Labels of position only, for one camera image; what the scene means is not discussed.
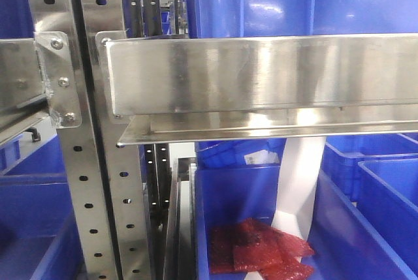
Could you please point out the steel shelf upright right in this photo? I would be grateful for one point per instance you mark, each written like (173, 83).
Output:
(104, 21)

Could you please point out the steel shelf upright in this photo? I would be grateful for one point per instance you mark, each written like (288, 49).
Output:
(58, 40)
(104, 21)

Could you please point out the steel shelf upright left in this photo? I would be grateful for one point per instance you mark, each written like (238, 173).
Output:
(58, 40)

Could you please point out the large blue upper bin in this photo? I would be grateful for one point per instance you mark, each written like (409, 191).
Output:
(254, 18)

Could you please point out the red bubble wrap bags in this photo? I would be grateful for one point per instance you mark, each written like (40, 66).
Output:
(253, 246)

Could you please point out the blue bin behind right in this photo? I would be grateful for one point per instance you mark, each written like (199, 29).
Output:
(342, 155)

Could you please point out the blue bin far right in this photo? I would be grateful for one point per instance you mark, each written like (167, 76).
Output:
(388, 199)

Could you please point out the blue bin lower left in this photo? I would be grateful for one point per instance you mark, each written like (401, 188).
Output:
(39, 237)

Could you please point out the steel shelf front rail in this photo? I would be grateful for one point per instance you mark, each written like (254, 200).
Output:
(175, 89)

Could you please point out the steel shelf rail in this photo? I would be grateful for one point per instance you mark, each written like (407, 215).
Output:
(23, 97)
(175, 89)

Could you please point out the left steel shelf rail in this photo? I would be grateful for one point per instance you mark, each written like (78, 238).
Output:
(23, 97)

